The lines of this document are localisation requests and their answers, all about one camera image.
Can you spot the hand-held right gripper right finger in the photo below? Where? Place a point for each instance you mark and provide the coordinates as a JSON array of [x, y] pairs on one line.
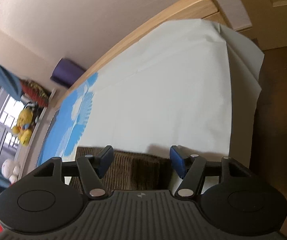
[[178, 160]]

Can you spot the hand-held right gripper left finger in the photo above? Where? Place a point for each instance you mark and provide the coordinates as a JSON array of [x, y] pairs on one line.
[[106, 160]]

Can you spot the blue and white bed sheet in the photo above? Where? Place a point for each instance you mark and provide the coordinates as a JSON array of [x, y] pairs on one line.
[[163, 87]]

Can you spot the yellow bear plush toy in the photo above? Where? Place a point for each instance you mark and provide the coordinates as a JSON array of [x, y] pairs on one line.
[[23, 127]]

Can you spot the black and white plush toy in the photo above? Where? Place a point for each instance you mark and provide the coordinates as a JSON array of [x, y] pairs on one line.
[[32, 107]]

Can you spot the purple bag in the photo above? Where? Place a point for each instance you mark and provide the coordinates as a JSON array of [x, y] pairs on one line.
[[67, 72]]

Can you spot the red owl cushion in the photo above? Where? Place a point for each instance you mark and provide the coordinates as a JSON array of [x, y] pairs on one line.
[[34, 92]]

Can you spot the blue curtain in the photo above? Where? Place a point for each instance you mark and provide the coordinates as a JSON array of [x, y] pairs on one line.
[[1, 77]]

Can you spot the beige wardrobe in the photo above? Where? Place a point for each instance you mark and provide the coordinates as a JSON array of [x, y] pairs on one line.
[[278, 10]]

